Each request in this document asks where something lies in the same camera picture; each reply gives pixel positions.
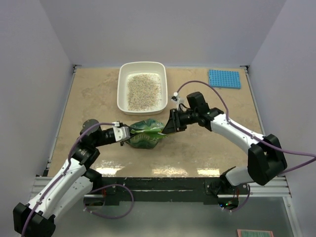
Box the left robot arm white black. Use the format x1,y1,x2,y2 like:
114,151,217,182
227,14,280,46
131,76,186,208
13,119,131,237

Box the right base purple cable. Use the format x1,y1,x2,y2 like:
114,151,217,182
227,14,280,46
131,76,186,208
221,185,252,213

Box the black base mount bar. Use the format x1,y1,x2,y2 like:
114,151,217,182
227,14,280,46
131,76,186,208
86,177,248,206

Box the white litter box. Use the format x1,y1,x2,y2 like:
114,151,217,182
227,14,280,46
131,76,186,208
117,61,168,116

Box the green litter bag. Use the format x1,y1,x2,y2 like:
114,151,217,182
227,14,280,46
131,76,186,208
126,118,167,149

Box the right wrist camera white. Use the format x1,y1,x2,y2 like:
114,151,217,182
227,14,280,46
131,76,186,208
170,92,184,111

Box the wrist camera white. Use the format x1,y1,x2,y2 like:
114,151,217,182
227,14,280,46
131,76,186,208
112,121,131,142
170,92,184,111

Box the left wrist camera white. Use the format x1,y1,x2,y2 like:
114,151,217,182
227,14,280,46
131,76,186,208
112,121,131,142

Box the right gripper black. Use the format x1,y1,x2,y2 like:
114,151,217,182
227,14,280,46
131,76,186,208
162,108,198,135

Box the blue studded plate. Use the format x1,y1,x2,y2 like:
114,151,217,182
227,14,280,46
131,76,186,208
208,70,241,89

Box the cat litter granules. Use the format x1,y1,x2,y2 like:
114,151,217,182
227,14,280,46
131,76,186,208
127,73,161,111

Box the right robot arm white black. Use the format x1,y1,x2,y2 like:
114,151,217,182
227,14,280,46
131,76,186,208
162,92,287,194

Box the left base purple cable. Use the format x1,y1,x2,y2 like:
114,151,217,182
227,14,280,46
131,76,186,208
83,184,135,219

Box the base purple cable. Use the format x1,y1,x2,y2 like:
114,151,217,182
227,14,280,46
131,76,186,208
83,184,135,219
221,185,252,213

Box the pink green card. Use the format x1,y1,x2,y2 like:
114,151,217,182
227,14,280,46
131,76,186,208
237,229,274,237

